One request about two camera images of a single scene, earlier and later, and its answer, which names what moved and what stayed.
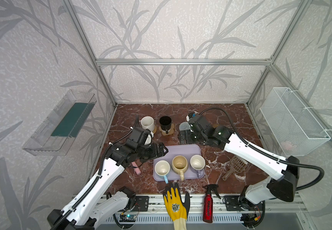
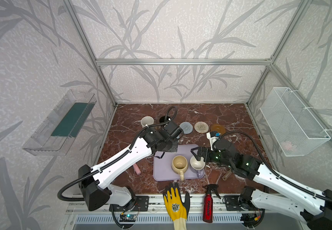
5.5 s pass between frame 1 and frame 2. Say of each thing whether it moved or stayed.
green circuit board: stayed
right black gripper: moved
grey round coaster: stayed
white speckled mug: stayed
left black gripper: moved
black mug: stayed
